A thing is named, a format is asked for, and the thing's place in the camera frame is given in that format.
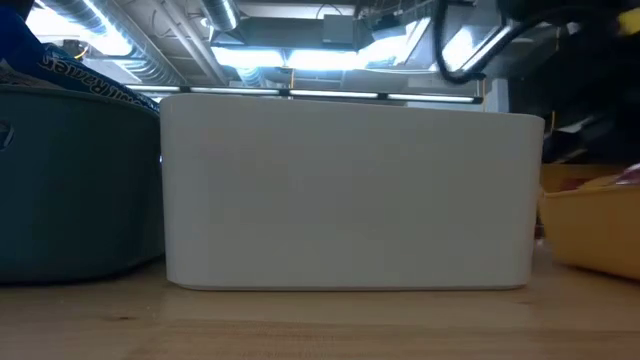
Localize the white plastic bin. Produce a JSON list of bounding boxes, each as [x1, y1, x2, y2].
[[159, 92, 546, 292]]

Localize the orange plastic bin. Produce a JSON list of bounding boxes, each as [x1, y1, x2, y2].
[[537, 163, 640, 281]]

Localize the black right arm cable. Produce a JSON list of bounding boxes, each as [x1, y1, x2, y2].
[[432, 0, 507, 85]]

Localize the blue Maruchan noodle pack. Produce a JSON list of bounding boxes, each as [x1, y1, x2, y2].
[[0, 4, 161, 114]]

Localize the grey ceiling box unit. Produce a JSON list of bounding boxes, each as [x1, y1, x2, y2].
[[322, 13, 361, 50]]

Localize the large ribbed ventilation duct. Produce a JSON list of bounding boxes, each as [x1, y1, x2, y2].
[[44, 0, 189, 87]]

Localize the round silver ventilation duct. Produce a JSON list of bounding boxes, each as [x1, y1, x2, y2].
[[199, 0, 239, 32]]

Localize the teal plastic bin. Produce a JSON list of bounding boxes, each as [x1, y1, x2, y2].
[[0, 83, 166, 286]]

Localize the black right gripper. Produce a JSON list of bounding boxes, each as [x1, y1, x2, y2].
[[542, 33, 640, 165]]

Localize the long light strip bar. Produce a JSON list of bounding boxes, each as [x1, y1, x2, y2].
[[124, 83, 484, 105]]

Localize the small yellow tag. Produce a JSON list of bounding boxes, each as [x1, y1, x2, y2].
[[615, 8, 640, 36]]

